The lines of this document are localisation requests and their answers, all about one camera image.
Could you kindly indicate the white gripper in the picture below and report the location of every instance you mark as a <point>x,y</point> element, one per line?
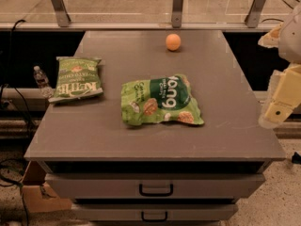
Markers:
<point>292,40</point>

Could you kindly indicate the green rice chip bag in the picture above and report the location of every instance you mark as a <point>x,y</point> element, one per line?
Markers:
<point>159,100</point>

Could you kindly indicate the green Kettle potato chip bag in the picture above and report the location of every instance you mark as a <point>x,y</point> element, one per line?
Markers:
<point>78,78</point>

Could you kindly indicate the black object on floor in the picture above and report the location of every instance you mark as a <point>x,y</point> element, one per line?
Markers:
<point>296,158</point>

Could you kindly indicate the orange fruit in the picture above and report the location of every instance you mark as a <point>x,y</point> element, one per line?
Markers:
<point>173,42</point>

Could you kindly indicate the grey drawer cabinet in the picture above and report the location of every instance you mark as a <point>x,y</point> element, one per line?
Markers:
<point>90,137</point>

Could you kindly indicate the clear plastic water bottle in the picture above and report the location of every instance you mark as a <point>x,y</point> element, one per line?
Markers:
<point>43,82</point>

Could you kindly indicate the cardboard box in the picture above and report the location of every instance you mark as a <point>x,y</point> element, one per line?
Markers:
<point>39,197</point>

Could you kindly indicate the right metal railing bracket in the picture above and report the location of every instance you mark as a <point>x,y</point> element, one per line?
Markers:
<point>253,16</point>

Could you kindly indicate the metal railing bracket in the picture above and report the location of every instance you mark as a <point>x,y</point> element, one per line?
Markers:
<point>62,16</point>
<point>176,15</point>
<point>253,16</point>

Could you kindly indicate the middle metal railing bracket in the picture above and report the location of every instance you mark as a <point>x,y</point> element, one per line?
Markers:
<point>176,15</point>

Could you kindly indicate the left metal railing bracket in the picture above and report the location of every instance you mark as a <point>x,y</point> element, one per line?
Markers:
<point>62,16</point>

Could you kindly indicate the lower drawer with black handle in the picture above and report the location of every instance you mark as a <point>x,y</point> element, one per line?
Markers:
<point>154,212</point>

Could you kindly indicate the drawer with black handle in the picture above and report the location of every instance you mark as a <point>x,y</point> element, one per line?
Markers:
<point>154,212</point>
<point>154,185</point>

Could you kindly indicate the upper drawer with black handle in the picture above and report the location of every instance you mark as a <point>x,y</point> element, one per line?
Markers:
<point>154,185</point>

